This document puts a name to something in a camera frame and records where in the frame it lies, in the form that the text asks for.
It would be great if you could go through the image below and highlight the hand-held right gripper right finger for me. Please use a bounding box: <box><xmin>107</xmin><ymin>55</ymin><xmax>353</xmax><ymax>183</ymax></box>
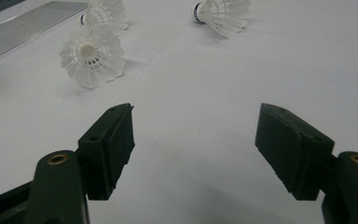
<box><xmin>255</xmin><ymin>103</ymin><xmax>336</xmax><ymax>202</ymax></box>

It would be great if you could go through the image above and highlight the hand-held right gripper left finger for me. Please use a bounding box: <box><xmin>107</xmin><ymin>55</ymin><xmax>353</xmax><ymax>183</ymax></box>
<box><xmin>77</xmin><ymin>103</ymin><xmax>136</xmax><ymax>201</ymax></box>

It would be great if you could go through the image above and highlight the white plastic shuttlecock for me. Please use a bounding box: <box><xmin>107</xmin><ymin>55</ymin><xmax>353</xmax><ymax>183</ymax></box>
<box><xmin>79</xmin><ymin>0</ymin><xmax>130</xmax><ymax>32</ymax></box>
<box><xmin>59</xmin><ymin>26</ymin><xmax>127</xmax><ymax>91</ymax></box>
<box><xmin>193</xmin><ymin>0</ymin><xmax>252</xmax><ymax>39</ymax></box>

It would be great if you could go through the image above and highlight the white table cover board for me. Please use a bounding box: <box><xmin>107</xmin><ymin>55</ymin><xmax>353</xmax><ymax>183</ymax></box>
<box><xmin>0</xmin><ymin>0</ymin><xmax>358</xmax><ymax>224</ymax></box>

